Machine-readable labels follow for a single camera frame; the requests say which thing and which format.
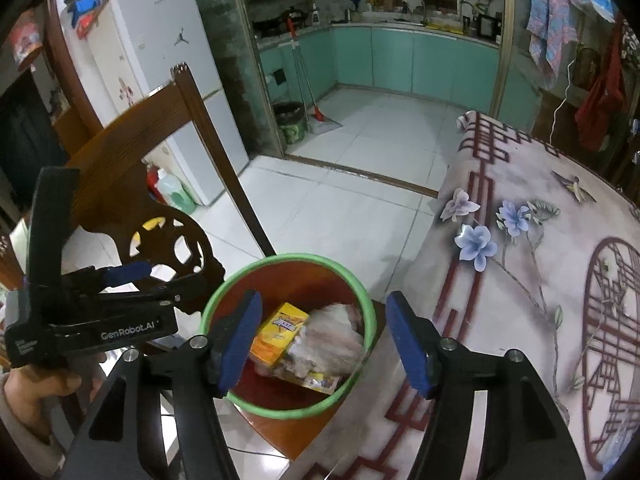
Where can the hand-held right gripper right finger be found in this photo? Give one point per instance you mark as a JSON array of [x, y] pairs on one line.
[[407, 345]]

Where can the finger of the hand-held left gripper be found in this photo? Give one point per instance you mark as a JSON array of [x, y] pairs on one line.
[[185, 290], [130, 271]]

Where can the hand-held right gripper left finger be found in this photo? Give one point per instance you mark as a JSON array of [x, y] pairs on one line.
[[245, 345]]

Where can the orange yellow snack box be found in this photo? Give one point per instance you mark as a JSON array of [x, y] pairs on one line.
[[280, 332]]

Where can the white paper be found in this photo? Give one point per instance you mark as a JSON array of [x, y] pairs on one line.
[[330, 340]]

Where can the red basin with green rim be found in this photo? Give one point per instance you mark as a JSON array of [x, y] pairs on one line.
[[300, 280]]

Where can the green trash can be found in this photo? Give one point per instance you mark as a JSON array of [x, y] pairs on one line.
[[290, 125]]

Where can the person's left hand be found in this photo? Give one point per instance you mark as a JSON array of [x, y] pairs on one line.
[[40, 390]]

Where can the green detergent bottle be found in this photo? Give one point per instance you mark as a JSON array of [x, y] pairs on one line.
[[177, 192]]

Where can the floral printed tablecloth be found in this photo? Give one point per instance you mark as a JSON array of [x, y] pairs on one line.
[[525, 285]]

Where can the carved wooden chair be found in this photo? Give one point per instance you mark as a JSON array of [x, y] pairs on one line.
[[130, 135]]

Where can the white refrigerator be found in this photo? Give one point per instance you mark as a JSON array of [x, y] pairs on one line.
[[165, 75]]

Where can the colourful toy clutter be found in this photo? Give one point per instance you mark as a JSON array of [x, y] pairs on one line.
[[90, 5]]

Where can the teal kitchen cabinets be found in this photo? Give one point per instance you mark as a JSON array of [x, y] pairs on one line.
[[400, 60]]

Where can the red garment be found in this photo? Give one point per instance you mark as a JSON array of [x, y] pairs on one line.
[[602, 100]]

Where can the black microwave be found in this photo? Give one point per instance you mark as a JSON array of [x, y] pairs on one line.
[[490, 27]]

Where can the pink blue plaid towel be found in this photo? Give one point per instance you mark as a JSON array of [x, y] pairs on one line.
[[550, 25]]

